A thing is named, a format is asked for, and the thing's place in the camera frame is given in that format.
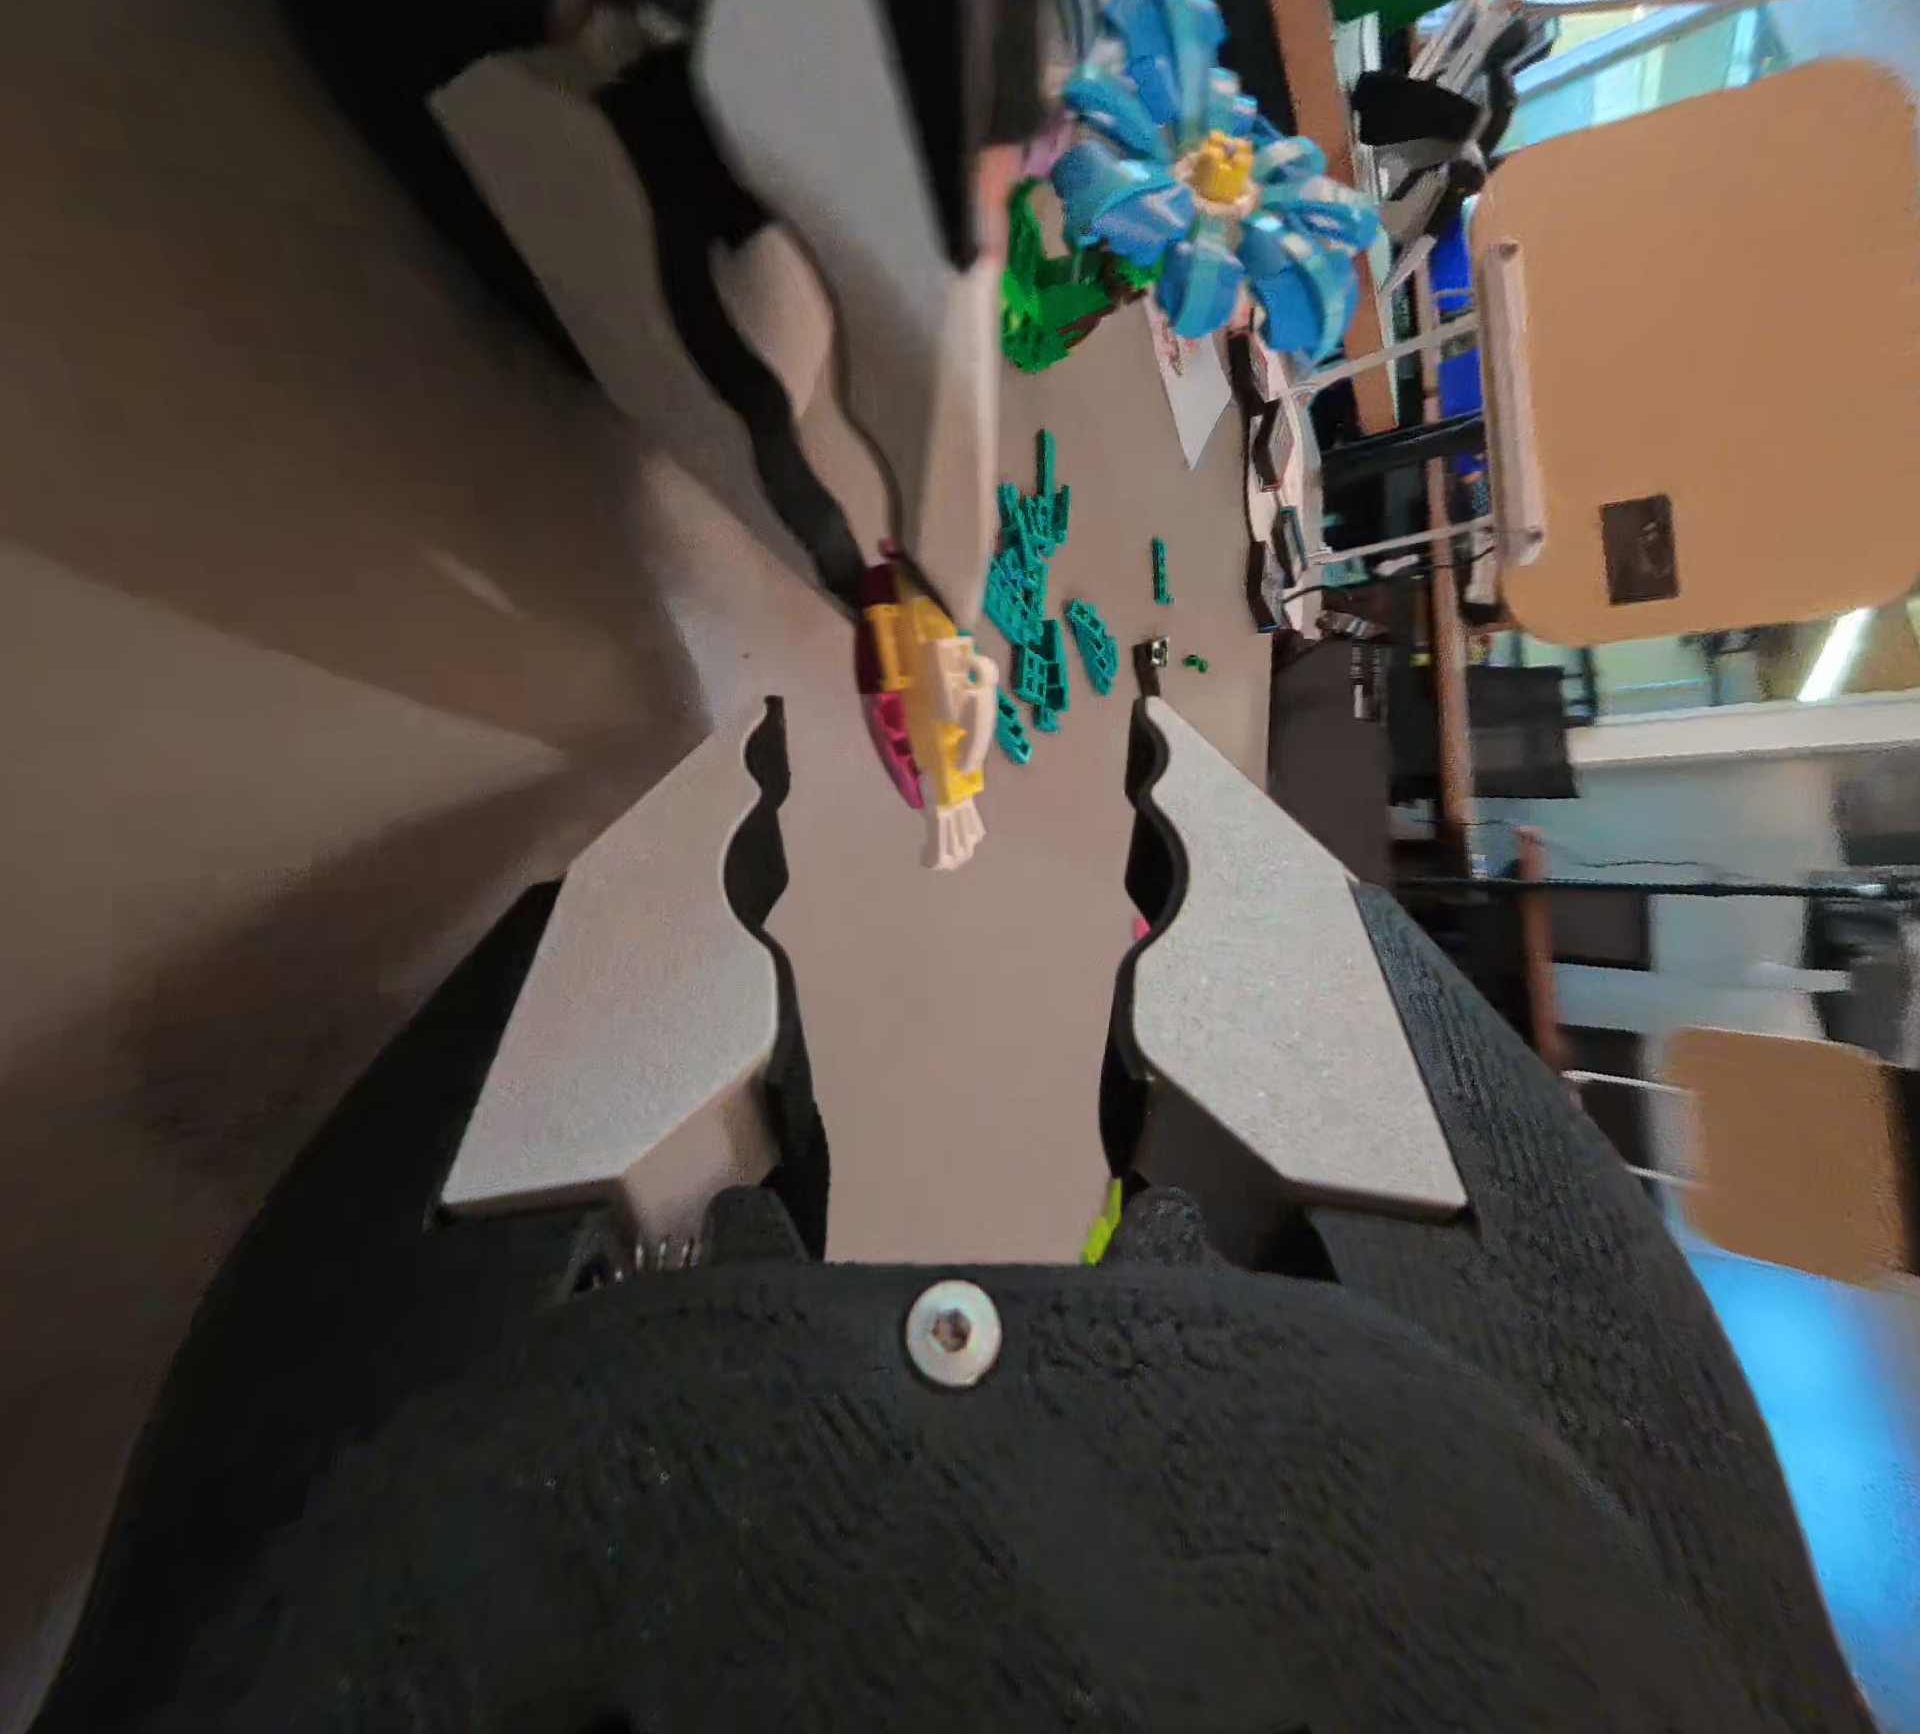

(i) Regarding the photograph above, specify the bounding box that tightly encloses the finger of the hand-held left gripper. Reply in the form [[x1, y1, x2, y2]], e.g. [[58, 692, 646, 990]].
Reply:
[[691, 0, 1004, 634], [431, 50, 872, 618]]

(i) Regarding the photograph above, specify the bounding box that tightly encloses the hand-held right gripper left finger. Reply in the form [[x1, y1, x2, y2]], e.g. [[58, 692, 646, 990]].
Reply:
[[438, 696, 830, 1260]]

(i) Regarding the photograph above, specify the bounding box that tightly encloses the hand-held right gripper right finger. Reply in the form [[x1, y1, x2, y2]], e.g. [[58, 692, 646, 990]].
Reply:
[[1103, 696, 1472, 1217]]

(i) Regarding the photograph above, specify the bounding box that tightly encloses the yellow and pink lego assembly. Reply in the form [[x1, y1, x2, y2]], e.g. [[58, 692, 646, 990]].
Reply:
[[853, 547, 1004, 876]]

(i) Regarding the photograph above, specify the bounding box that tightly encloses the blue flower lego model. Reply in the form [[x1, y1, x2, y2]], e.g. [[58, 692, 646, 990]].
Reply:
[[996, 0, 1385, 380]]

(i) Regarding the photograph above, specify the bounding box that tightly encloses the pile of teal lego pieces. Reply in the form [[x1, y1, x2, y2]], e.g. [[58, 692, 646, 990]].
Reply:
[[981, 428, 1121, 769]]

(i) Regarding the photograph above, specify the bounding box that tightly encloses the lego instruction booklet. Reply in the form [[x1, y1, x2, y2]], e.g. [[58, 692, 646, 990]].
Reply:
[[1146, 293, 1249, 471]]

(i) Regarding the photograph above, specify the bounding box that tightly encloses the large wooden chair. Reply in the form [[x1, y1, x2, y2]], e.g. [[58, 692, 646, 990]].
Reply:
[[1466, 53, 1920, 650]]

